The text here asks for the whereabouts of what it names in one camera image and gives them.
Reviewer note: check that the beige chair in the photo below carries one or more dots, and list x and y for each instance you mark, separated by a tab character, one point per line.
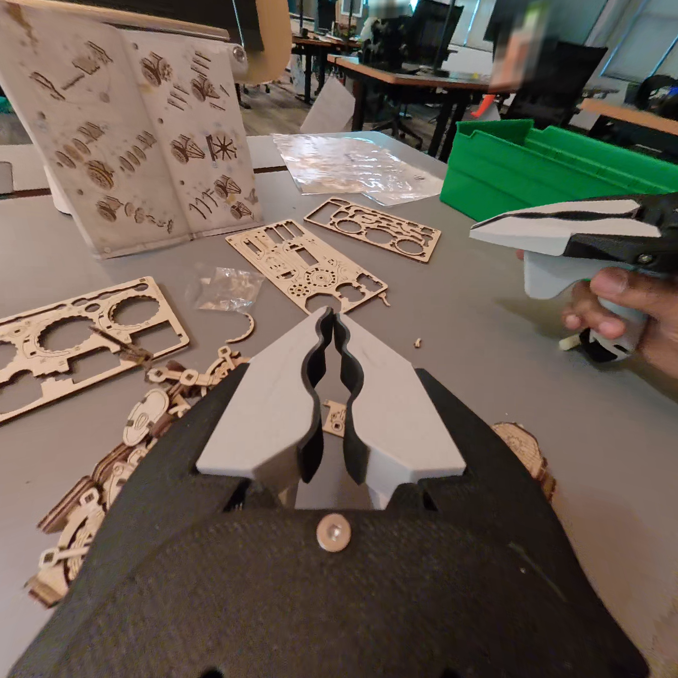
270	47

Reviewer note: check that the wooden vehicle model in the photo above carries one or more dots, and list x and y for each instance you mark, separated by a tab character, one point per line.
153	408

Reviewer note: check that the large clear plastic bag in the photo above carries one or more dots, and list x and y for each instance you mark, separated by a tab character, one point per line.
360	164

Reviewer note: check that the green plastic bin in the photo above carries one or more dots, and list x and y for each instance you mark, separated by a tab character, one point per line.
508	169

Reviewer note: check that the small slotted wooden piece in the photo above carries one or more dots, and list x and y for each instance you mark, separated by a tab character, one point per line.
335	418

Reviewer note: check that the orange object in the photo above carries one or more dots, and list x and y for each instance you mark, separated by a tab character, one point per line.
483	106

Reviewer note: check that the person's right hand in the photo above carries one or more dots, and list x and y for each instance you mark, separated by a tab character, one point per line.
662	323

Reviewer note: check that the instruction booklet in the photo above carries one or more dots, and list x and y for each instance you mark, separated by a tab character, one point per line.
132	148

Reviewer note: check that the black office chair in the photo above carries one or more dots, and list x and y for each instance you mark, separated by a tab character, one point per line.
556	79
423	32

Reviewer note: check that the wooden sheet with round holes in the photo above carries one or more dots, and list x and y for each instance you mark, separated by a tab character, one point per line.
339	212

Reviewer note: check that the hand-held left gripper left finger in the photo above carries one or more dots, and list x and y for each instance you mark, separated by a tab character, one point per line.
254	418

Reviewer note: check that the thin dark wooden piece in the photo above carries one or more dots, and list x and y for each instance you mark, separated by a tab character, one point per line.
124	347

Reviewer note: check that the white paper sheet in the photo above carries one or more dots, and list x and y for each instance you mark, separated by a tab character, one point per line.
331	108

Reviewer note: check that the grey desk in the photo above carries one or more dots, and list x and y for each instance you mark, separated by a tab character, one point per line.
503	381

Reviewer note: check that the small clear plastic bag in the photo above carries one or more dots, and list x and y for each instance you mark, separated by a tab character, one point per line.
228	288

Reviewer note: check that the black monitor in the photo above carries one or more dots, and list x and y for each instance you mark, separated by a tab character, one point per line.
243	21

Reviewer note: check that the wooden sheet with rectangular cutouts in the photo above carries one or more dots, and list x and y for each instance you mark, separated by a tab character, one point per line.
63	339

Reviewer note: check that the curved wooden piece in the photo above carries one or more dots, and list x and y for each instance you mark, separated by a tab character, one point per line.
248	331

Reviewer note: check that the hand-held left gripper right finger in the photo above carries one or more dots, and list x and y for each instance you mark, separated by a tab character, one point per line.
402	423

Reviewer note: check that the wood-topped office desk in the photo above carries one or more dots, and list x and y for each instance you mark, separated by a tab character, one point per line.
423	79
630	114

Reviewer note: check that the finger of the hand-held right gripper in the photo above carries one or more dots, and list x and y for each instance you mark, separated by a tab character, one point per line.
529	235
582	204

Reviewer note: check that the wooden sheet with gear parts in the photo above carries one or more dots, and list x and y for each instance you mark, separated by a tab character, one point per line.
296	254

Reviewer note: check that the round wooden wheel assembly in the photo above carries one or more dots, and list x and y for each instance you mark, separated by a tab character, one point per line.
524	450

